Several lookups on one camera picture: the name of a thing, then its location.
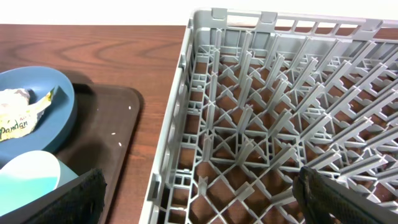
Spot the white tissue large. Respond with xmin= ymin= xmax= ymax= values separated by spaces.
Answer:
xmin=1 ymin=88 xmax=30 ymax=110

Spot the brown serving tray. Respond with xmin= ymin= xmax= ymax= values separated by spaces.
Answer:
xmin=56 ymin=83 xmax=141 ymax=223

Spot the light blue cup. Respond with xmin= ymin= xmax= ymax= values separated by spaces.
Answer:
xmin=1 ymin=151 xmax=78 ymax=216

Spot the dark blue plate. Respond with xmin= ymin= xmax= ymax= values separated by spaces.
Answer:
xmin=1 ymin=66 xmax=77 ymax=166

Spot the yellow green snack wrapper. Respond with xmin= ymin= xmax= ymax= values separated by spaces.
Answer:
xmin=1 ymin=88 xmax=55 ymax=141

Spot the grey dishwasher rack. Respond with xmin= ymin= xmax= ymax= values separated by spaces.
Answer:
xmin=139 ymin=8 xmax=397 ymax=223

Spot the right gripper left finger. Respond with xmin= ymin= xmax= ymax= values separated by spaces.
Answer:
xmin=1 ymin=169 xmax=107 ymax=224

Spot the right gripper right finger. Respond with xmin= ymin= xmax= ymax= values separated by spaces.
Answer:
xmin=292 ymin=166 xmax=397 ymax=224

